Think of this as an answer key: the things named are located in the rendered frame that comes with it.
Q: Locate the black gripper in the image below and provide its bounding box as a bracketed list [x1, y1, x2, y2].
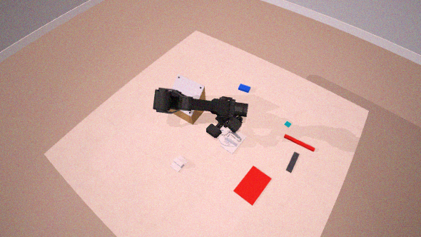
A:
[206, 116, 230, 138]

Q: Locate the red rectangular plate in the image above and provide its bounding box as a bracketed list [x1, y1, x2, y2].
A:
[233, 166, 272, 205]

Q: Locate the small blue block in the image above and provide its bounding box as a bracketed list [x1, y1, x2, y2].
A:
[238, 84, 250, 93]

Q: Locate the red flat bar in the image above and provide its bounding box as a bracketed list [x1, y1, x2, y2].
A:
[284, 134, 315, 152]

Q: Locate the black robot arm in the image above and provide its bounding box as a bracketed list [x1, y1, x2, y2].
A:
[153, 88, 248, 133]

